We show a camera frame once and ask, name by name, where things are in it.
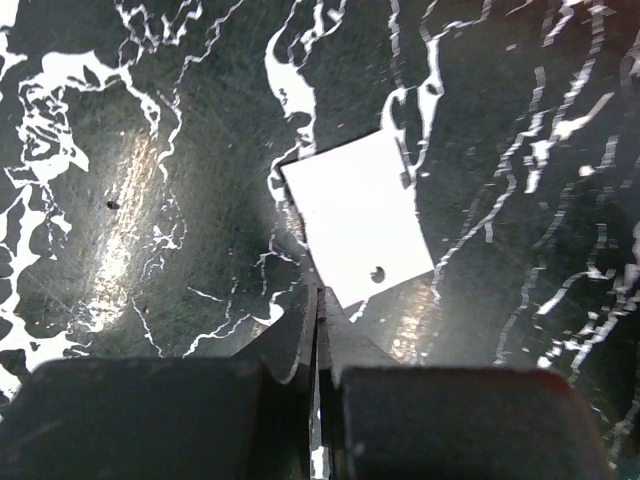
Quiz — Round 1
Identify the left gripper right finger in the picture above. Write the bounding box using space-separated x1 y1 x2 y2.
317 288 612 479

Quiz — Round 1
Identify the small white paper card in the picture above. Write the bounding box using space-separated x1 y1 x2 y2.
281 131 434 307

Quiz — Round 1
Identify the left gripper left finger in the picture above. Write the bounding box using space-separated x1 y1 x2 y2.
1 286 318 479

